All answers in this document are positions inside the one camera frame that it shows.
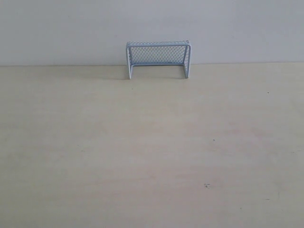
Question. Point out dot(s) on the small white toy goal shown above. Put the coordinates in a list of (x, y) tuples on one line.
[(164, 53)]

